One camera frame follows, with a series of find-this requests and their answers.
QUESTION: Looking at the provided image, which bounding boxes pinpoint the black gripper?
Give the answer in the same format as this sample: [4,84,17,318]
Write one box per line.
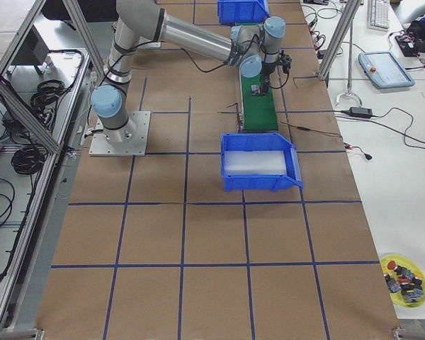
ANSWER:
[260,51,292,93]

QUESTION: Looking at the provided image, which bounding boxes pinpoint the yellow push button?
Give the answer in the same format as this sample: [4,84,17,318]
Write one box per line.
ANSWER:
[251,84,262,96]

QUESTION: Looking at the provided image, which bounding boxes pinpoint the aluminium frame post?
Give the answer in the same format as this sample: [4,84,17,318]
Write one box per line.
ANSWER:
[317,0,361,80]

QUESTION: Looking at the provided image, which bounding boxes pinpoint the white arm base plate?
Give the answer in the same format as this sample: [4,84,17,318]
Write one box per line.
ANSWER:
[89,111,151,157]

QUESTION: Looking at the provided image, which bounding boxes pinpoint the teach pendant tablet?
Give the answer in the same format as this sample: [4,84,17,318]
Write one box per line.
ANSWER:
[358,51,415,89]

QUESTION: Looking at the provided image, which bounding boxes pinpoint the red black conveyor wires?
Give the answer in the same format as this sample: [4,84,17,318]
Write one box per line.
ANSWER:
[278,120,373,162]

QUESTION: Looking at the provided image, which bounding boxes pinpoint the white keyboard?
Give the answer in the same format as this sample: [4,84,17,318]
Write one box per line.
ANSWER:
[367,0,390,31]

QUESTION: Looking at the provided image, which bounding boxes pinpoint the blue left storage bin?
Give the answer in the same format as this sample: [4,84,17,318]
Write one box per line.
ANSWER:
[217,0,270,24]

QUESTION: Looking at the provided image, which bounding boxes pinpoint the blue right storage bin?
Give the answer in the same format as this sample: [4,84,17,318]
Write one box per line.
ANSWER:
[221,132,303,192]

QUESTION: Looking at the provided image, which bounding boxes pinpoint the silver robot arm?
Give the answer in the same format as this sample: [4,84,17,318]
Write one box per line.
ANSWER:
[91,1,292,145]

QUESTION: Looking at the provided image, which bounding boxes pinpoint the blue storage bin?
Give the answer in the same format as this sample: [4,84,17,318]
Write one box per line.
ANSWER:
[221,132,303,192]
[217,0,270,24]

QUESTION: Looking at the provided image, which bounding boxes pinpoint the yellow plate of buttons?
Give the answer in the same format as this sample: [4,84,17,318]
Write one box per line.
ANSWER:
[380,254,425,308]

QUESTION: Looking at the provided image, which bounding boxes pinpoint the white foam pad right bin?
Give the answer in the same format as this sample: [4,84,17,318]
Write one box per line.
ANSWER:
[223,151,287,175]

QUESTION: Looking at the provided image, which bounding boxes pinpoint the green conveyor belt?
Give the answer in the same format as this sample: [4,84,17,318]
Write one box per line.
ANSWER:
[236,21,280,132]

